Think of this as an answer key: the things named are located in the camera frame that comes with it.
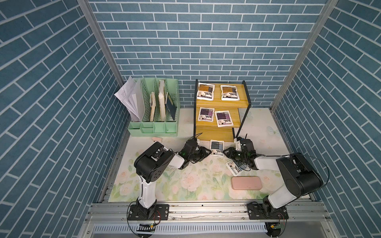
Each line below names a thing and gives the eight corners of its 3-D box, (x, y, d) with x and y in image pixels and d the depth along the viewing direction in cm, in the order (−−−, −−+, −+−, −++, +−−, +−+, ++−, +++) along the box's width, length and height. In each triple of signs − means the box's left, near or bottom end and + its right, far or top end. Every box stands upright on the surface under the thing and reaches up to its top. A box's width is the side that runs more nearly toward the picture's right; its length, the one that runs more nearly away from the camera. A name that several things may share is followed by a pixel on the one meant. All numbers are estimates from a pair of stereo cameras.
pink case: (231, 190, 83) (232, 188, 81) (230, 177, 87) (230, 176, 86) (263, 190, 83) (264, 189, 81) (259, 177, 88) (261, 176, 86)
